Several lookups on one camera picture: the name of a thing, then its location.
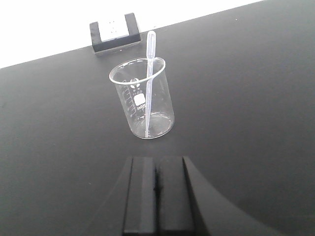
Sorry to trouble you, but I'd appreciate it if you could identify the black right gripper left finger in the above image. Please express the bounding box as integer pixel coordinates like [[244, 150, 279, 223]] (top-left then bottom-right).
[[123, 157, 156, 233]]

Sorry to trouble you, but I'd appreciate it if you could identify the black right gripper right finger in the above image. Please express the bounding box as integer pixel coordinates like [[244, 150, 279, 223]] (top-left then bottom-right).
[[158, 156, 195, 233]]

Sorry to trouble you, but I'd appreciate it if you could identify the clear glass beaker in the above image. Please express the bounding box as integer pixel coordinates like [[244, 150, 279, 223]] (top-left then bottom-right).
[[109, 57, 175, 139]]

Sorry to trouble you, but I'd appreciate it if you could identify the clear plastic pipette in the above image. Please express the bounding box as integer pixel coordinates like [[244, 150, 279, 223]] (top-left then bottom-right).
[[145, 30, 156, 138]]

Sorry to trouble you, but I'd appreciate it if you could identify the black and white socket box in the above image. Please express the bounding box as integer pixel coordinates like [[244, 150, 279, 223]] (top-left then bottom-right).
[[90, 13, 141, 53]]

